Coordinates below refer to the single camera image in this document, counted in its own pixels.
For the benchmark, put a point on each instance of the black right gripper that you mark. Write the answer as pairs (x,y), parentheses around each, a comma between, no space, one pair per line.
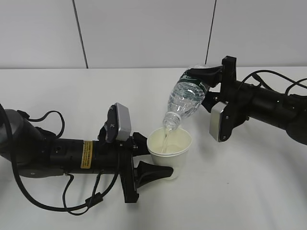
(234,114)

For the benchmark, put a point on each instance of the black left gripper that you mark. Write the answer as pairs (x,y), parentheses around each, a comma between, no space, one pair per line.
(116,157)

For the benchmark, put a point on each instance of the clear green-label water bottle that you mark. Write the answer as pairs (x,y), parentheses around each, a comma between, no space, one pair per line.
(185,98)

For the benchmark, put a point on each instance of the white paper cup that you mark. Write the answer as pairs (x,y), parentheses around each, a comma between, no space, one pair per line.
(177,148)

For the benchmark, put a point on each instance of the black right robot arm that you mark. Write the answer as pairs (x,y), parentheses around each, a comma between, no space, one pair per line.
(283,110)

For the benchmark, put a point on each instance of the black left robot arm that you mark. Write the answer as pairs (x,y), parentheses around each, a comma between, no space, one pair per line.
(38,153)

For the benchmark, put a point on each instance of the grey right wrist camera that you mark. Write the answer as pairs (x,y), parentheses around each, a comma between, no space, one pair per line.
(215,127)

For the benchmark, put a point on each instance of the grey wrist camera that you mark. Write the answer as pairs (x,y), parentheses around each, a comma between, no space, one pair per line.
(215,127)
(118,124)

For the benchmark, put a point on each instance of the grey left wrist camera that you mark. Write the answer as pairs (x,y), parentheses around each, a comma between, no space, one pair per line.
(118,124)

